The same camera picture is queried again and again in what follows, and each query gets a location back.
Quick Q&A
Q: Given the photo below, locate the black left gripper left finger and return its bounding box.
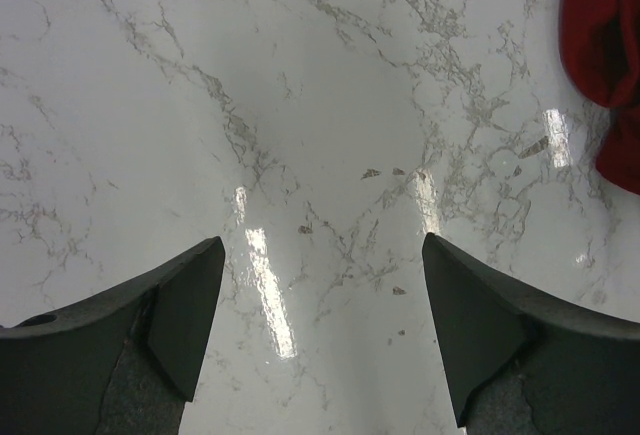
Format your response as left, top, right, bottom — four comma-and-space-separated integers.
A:
1, 237, 224, 434

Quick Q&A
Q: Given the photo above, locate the dark red t shirt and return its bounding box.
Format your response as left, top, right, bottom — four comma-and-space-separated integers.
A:
560, 0, 639, 194

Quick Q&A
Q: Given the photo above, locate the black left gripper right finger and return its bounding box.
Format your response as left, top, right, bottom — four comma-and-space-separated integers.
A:
422, 233, 639, 434

